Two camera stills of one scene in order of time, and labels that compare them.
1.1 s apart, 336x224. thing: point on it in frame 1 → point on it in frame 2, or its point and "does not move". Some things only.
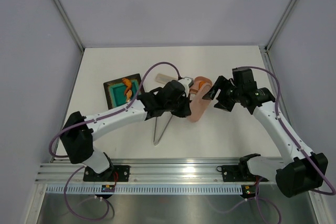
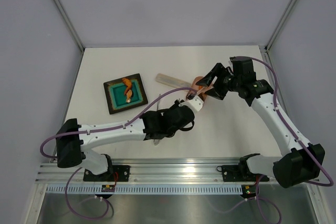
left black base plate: [122, 172] does not move
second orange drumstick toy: [128, 91] does not move
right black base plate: [238, 173] does not move
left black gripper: [184, 112] → [175, 105]
